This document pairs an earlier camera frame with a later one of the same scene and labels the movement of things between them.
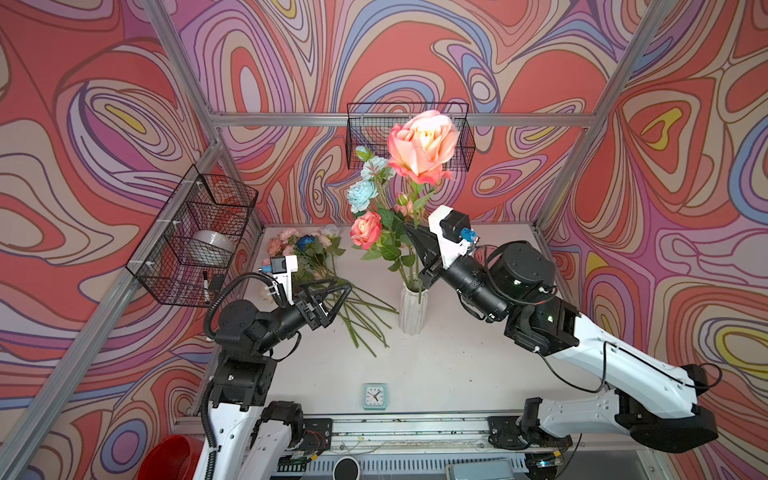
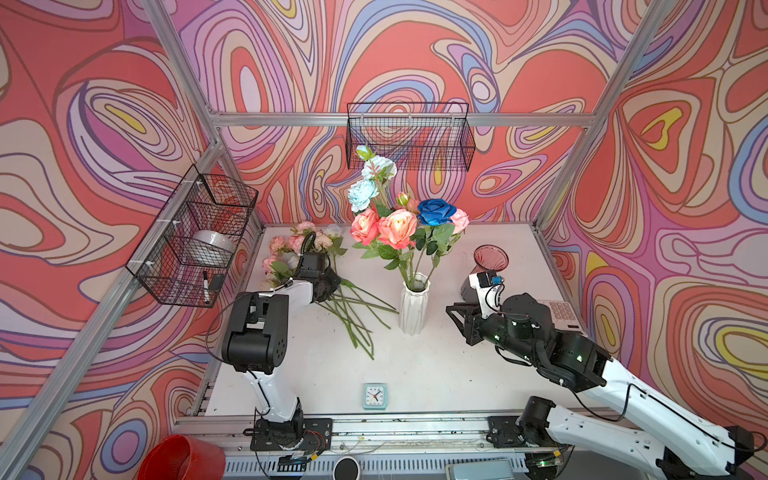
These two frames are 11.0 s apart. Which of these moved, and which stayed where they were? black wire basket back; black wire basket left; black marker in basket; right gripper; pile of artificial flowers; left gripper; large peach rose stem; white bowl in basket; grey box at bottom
Moved: right gripper; large peach rose stem; left gripper
Stayed: pile of artificial flowers; black wire basket back; black wire basket left; grey box at bottom; black marker in basket; white bowl in basket
